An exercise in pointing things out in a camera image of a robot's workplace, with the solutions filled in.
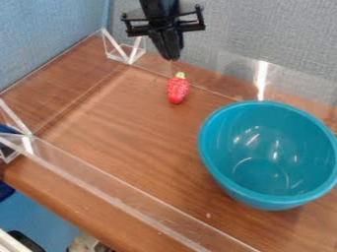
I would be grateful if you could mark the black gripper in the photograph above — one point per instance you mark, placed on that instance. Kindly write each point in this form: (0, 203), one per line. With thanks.
(165, 16)

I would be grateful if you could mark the red strawberry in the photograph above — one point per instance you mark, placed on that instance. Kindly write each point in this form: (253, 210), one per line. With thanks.
(178, 88)

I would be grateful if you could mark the blue plastic bowl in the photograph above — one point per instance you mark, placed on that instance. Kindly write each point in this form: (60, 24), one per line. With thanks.
(269, 153)

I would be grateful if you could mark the clear acrylic back barrier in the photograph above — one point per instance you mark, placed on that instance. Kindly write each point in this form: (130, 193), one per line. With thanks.
(244, 78)

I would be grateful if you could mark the clear acrylic barrier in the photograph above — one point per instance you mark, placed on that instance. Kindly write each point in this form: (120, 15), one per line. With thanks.
(125, 217)
(244, 78)

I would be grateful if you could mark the clear acrylic front barrier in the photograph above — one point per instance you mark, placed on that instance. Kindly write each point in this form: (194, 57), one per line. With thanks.
(125, 217)

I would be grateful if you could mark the black white object below table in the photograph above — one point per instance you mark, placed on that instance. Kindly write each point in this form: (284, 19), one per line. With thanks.
(11, 244)

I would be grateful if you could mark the clear acrylic corner bracket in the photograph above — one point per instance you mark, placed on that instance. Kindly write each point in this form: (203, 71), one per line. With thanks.
(123, 52)

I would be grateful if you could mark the clear acrylic left bracket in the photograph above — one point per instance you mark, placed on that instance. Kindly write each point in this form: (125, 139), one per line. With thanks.
(15, 132)

